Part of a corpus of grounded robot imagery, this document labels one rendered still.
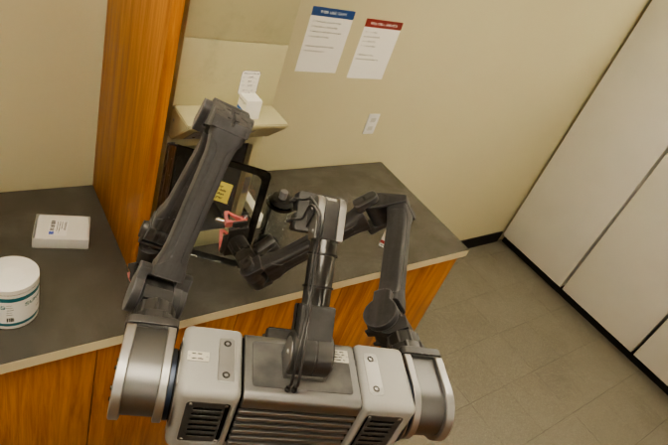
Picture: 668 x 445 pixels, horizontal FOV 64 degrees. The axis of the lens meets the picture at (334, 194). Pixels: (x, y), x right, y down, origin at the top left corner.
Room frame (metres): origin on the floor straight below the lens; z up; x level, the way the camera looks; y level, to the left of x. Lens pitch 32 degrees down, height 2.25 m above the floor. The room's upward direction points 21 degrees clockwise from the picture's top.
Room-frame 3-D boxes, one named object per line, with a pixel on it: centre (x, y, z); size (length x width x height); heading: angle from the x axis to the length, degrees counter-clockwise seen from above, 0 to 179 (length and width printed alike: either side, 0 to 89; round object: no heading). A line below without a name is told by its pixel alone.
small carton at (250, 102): (1.40, 0.32, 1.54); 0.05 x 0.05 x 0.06; 45
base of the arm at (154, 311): (0.62, 0.22, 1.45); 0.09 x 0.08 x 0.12; 109
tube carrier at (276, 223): (1.54, 0.16, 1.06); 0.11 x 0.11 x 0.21
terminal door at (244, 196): (1.32, 0.34, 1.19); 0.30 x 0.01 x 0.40; 99
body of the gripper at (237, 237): (1.20, 0.21, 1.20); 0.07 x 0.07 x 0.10; 44
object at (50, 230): (1.23, 0.77, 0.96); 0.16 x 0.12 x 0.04; 120
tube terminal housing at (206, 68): (1.50, 0.48, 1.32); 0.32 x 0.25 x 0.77; 135
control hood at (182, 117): (1.37, 0.35, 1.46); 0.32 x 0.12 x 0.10; 135
